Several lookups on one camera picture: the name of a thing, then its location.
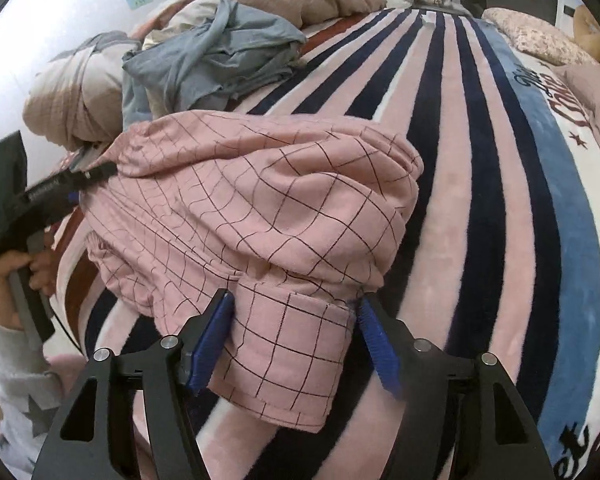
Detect pink checked pants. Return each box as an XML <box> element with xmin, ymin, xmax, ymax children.
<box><xmin>80</xmin><ymin>110</ymin><xmax>424</xmax><ymax>432</ymax></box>

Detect person's left hand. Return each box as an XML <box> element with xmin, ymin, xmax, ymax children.
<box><xmin>0</xmin><ymin>248</ymin><xmax>57</xmax><ymax>330</ymax></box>

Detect beige pink rumpled duvet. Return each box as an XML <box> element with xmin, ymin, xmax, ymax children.
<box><xmin>22</xmin><ymin>0</ymin><xmax>386</xmax><ymax>151</ymax></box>

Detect grey star-print left sleeve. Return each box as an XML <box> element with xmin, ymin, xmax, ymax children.
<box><xmin>0</xmin><ymin>325</ymin><xmax>85</xmax><ymax>479</ymax></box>

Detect grey-blue crumpled garment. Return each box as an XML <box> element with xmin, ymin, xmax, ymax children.
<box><xmin>122</xmin><ymin>0</ymin><xmax>306</xmax><ymax>130</ymax></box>

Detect floral pink pillow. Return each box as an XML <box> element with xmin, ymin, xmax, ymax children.
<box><xmin>481</xmin><ymin>8</ymin><xmax>598</xmax><ymax>66</ymax></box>

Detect brown plush toy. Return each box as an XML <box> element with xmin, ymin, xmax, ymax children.
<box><xmin>572</xmin><ymin>4</ymin><xmax>600</xmax><ymax>63</ymax></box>

